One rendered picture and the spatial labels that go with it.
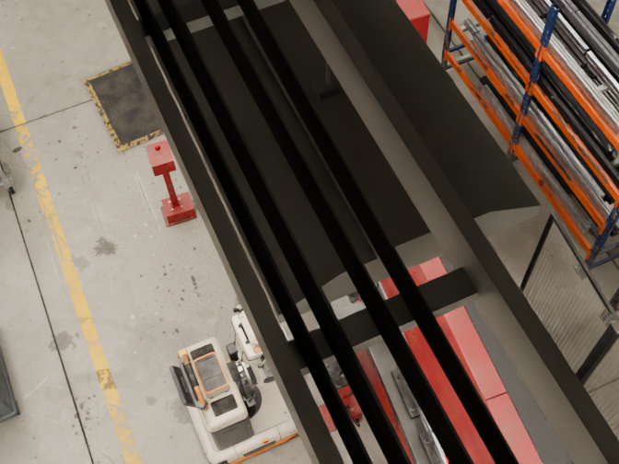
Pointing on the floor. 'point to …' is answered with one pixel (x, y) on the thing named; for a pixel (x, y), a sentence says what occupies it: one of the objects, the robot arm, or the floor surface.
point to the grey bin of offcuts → (9, 408)
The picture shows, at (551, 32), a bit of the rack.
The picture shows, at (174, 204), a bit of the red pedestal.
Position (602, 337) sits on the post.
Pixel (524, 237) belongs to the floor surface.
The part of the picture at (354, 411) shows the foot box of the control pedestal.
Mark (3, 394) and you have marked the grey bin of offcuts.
